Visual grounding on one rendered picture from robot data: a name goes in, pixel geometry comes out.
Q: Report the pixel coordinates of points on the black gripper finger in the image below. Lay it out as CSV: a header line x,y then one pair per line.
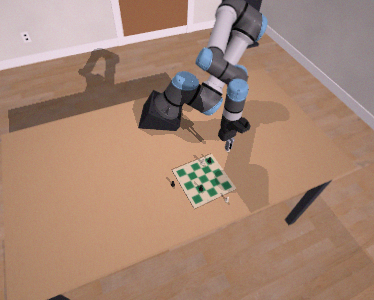
x,y
231,144
227,145

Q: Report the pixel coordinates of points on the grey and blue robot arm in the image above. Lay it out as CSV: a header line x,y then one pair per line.
x,y
249,26

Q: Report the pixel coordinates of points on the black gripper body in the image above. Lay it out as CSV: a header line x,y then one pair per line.
x,y
231,123

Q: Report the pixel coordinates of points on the green and white chessboard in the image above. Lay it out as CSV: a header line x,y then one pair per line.
x,y
211,176

